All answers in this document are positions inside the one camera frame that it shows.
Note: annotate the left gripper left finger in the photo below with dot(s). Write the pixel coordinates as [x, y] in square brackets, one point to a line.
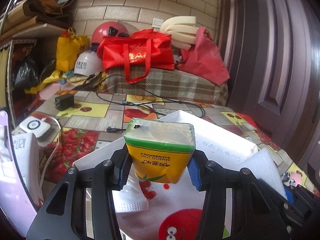
[63, 214]

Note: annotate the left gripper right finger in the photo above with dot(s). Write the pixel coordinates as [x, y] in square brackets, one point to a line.
[257, 209]

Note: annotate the white foam sheet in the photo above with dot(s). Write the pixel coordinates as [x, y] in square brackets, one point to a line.
[263, 168]

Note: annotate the white face mask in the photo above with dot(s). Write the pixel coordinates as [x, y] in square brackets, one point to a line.
[130, 198]

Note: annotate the red strawberry plush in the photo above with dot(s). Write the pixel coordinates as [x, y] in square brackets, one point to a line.
[182, 224]

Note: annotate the yellow tissue pack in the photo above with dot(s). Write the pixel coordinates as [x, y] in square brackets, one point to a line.
[160, 151]

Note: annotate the white cardboard box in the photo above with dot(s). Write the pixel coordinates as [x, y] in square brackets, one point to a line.
[220, 145]

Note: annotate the white power bank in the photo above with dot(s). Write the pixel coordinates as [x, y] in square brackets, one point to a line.
[27, 154]

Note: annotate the white square device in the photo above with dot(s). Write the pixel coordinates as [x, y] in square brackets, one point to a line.
[36, 126]

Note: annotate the black power adapter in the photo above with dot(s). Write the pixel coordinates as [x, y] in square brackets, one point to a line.
[64, 102]

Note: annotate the plaid blanket covered furniture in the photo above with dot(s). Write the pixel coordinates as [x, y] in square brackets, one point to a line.
[169, 84]

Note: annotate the white helmet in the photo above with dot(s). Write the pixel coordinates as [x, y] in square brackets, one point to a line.
[88, 63]

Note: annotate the pink-red nonwoven bag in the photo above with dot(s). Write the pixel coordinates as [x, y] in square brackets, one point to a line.
[203, 59]

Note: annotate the yellow shopping bag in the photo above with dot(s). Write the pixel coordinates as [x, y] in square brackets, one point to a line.
[69, 47]

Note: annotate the red tote bag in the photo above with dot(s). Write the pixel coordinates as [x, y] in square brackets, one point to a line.
[146, 48]

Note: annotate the dark wooden door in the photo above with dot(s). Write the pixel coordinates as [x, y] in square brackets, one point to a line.
[271, 48]

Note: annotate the metal storage shelf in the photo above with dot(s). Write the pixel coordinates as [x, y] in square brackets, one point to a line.
[29, 32]

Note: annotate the cream foam pads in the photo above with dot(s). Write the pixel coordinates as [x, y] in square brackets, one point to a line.
[182, 30]

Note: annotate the pink helmet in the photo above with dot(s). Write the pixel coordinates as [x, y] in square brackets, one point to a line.
[111, 29]

